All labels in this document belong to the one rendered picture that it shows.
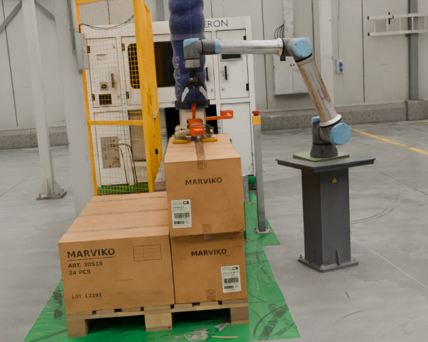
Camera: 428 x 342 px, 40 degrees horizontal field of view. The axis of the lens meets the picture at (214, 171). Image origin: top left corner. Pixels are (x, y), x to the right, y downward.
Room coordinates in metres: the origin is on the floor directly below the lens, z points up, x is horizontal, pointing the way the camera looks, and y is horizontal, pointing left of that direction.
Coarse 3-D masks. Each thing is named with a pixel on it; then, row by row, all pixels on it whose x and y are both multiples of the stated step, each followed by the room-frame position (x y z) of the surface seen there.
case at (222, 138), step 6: (198, 138) 4.02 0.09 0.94; (222, 138) 3.93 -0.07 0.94; (168, 144) 3.82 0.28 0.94; (174, 144) 3.80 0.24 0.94; (180, 144) 3.78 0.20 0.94; (186, 144) 3.76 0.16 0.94; (192, 144) 3.74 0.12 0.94; (198, 144) 3.72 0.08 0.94; (204, 144) 3.69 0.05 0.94; (210, 144) 3.68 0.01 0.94; (216, 144) 3.66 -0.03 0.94
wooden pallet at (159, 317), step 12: (228, 300) 3.10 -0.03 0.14; (240, 300) 3.10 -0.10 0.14; (72, 312) 3.08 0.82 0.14; (84, 312) 3.08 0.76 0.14; (96, 312) 3.08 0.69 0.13; (108, 312) 3.08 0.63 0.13; (120, 312) 3.09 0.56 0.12; (132, 312) 3.08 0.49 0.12; (144, 312) 3.09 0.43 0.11; (156, 312) 3.09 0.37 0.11; (168, 312) 3.09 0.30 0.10; (240, 312) 3.10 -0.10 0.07; (72, 324) 3.07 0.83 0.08; (84, 324) 3.07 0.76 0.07; (156, 324) 3.09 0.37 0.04; (168, 324) 3.09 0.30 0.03; (72, 336) 3.07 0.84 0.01; (84, 336) 3.07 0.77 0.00
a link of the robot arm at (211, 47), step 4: (200, 40) 3.57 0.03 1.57; (204, 40) 3.57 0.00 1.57; (208, 40) 3.57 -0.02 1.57; (212, 40) 3.58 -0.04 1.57; (216, 40) 3.58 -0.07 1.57; (204, 44) 3.55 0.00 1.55; (208, 44) 3.55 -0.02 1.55; (212, 44) 3.56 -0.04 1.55; (216, 44) 3.56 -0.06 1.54; (204, 48) 3.54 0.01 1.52; (208, 48) 3.55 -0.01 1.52; (212, 48) 3.56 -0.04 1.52; (216, 48) 3.56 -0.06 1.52; (220, 48) 3.58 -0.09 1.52; (204, 52) 3.55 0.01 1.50; (208, 52) 3.56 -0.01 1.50; (212, 52) 3.57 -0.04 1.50; (216, 52) 3.58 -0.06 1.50
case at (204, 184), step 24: (168, 168) 3.03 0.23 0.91; (192, 168) 3.03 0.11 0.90; (216, 168) 3.04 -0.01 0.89; (240, 168) 3.05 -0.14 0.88; (168, 192) 3.03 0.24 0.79; (192, 192) 3.03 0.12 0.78; (216, 192) 3.04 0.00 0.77; (240, 192) 3.05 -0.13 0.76; (168, 216) 3.03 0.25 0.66; (192, 216) 3.03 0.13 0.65; (216, 216) 3.04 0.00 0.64; (240, 216) 3.05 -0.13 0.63
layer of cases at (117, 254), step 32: (160, 192) 4.25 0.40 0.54; (96, 224) 3.42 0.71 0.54; (128, 224) 3.37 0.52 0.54; (160, 224) 3.32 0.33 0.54; (64, 256) 3.07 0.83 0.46; (96, 256) 3.08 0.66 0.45; (128, 256) 3.09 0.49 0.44; (160, 256) 3.09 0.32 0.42; (192, 256) 3.10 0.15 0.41; (224, 256) 3.10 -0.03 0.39; (64, 288) 3.07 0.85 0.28; (96, 288) 3.08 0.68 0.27; (128, 288) 3.08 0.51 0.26; (160, 288) 3.09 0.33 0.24; (192, 288) 3.10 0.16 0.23; (224, 288) 3.10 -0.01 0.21
